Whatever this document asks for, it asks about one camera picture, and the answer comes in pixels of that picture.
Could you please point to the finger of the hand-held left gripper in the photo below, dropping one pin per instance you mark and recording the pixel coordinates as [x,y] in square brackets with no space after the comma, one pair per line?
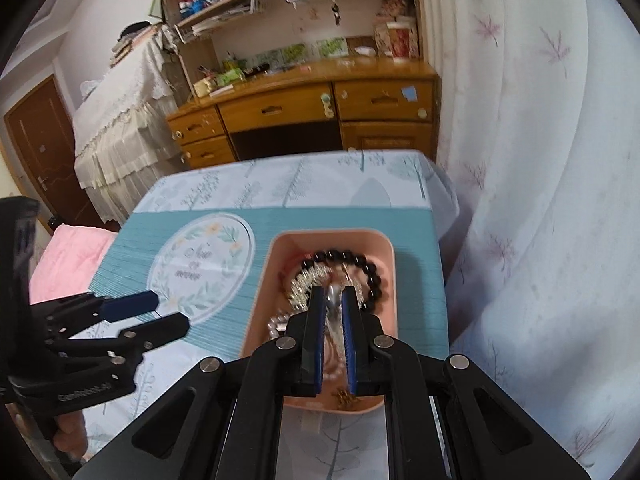
[165,330]
[135,305]

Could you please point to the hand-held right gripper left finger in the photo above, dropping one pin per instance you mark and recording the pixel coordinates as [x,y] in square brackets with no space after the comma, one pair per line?
[316,340]

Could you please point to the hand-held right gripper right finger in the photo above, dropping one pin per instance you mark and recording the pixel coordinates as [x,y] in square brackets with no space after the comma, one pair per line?
[350,340]

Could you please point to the gold leaf hair comb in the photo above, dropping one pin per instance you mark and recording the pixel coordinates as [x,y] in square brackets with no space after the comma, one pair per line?
[305,285]

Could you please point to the pink plastic tray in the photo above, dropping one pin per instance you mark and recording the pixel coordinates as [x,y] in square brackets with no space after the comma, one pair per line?
[260,310]

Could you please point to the person's left hand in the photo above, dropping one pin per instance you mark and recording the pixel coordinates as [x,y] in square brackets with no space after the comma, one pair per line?
[72,435]

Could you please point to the pink blanket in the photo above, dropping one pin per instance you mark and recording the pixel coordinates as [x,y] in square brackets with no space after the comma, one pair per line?
[65,255]

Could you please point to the leaf printed tablecloth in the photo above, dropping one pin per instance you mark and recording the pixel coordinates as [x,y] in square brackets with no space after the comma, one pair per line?
[225,185]

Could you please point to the brown wooden door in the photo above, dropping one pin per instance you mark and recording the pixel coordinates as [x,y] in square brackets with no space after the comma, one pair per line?
[35,135]

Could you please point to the lace covered piano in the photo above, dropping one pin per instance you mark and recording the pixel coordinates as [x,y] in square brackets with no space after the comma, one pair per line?
[120,120]

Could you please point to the white green drawer ornament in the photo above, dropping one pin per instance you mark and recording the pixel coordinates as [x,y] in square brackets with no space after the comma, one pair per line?
[327,105]

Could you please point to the white floral curtain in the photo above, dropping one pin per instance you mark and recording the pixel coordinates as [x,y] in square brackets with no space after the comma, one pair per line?
[525,160]

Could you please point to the blue sticker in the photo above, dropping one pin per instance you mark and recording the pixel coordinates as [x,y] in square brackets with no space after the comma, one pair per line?
[410,94]

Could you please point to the red white paper cup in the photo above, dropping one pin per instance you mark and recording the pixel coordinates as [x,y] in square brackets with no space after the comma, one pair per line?
[402,40]

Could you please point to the wooden desk hutch shelf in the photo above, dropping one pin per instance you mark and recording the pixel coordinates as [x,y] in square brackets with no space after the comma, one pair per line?
[300,25]

